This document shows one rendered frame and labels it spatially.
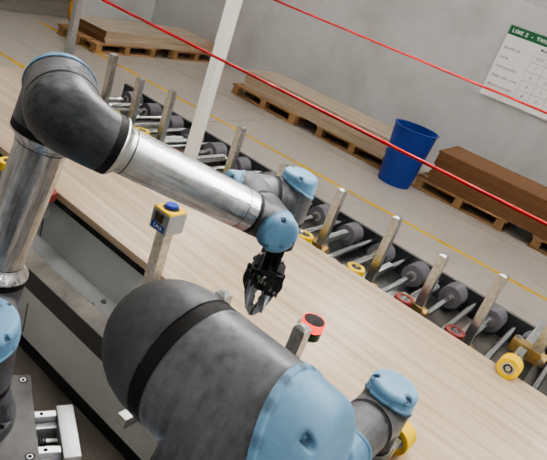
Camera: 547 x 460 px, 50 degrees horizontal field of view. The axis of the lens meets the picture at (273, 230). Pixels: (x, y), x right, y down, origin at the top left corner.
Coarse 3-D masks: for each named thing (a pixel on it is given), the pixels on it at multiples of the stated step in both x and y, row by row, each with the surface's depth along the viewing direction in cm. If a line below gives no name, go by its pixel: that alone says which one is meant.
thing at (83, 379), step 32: (64, 224) 232; (64, 256) 235; (96, 256) 223; (128, 256) 212; (128, 288) 214; (32, 320) 257; (32, 352) 266; (64, 352) 246; (64, 384) 254; (96, 384) 236; (96, 416) 244; (128, 448) 234
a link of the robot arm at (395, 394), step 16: (368, 384) 85; (384, 384) 84; (400, 384) 85; (352, 400) 85; (384, 400) 82; (400, 400) 82; (416, 400) 84; (400, 416) 83; (400, 432) 86; (384, 448) 86
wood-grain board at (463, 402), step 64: (0, 128) 256; (64, 192) 223; (128, 192) 241; (192, 256) 211; (320, 256) 246; (256, 320) 188; (384, 320) 215; (448, 384) 192; (512, 384) 205; (448, 448) 163; (512, 448) 173
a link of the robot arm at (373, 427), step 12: (360, 408) 80; (372, 408) 81; (360, 420) 78; (372, 420) 79; (384, 420) 81; (360, 432) 76; (372, 432) 78; (384, 432) 80; (360, 444) 75; (372, 444) 77; (384, 444) 81; (360, 456) 74; (372, 456) 77
